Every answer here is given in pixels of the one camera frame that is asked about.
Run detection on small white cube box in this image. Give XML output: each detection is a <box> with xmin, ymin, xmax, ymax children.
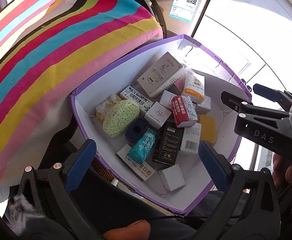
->
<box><xmin>195</xmin><ymin>96</ymin><xmax>211</xmax><ymax>114</ymax></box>

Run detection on orange white tissue pack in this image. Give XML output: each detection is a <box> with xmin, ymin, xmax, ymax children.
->
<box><xmin>181</xmin><ymin>70</ymin><xmax>205</xmax><ymax>103</ymax></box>

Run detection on red white tissue pack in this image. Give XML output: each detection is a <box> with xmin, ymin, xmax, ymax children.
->
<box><xmin>171</xmin><ymin>95</ymin><xmax>198</xmax><ymax>128</ymax></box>

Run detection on white barcode box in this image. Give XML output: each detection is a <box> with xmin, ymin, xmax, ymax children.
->
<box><xmin>180</xmin><ymin>122</ymin><xmax>201</xmax><ymax>155</ymax></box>

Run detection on black box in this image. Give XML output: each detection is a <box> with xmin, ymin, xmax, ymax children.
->
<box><xmin>152</xmin><ymin>119</ymin><xmax>184</xmax><ymax>165</ymax></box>

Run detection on beige illustrated box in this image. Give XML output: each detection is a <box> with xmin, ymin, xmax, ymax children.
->
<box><xmin>137</xmin><ymin>52</ymin><xmax>185</xmax><ymax>98</ymax></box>

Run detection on white diamond logo box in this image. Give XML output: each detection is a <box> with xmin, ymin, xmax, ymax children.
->
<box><xmin>144</xmin><ymin>102</ymin><xmax>171</xmax><ymax>130</ymax></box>

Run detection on white dental box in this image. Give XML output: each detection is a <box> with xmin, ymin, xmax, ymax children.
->
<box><xmin>117</xmin><ymin>144</ymin><xmax>156</xmax><ymax>181</ymax></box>

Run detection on dark blue small block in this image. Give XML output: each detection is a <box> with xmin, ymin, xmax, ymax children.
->
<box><xmin>125</xmin><ymin>116</ymin><xmax>149</xmax><ymax>144</ymax></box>

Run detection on teal small box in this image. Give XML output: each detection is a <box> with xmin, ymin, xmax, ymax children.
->
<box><xmin>126</xmin><ymin>128</ymin><xmax>158</xmax><ymax>165</ymax></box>

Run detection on green round sponge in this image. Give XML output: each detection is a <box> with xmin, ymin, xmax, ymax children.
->
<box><xmin>103</xmin><ymin>100</ymin><xmax>139</xmax><ymax>138</ymax></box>

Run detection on yellow white sponge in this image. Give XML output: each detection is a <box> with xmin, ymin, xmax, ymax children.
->
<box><xmin>95</xmin><ymin>94</ymin><xmax>122</xmax><ymax>122</ymax></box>

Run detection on white blue toothpaste box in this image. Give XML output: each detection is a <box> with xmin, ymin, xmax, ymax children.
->
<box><xmin>119</xmin><ymin>86</ymin><xmax>154</xmax><ymax>117</ymax></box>

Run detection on person's right hand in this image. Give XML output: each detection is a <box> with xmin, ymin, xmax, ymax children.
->
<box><xmin>272</xmin><ymin>153</ymin><xmax>292</xmax><ymax>187</ymax></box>

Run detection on person's left hand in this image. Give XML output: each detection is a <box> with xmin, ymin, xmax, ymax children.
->
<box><xmin>103</xmin><ymin>220</ymin><xmax>151</xmax><ymax>240</ymax></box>

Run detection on purple white storage box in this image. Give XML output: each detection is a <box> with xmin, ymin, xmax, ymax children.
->
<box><xmin>69</xmin><ymin>34</ymin><xmax>252</xmax><ymax>215</ymax></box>

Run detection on striped colourful tablecloth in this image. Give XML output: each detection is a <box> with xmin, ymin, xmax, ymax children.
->
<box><xmin>0</xmin><ymin>0</ymin><xmax>163</xmax><ymax>203</ymax></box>

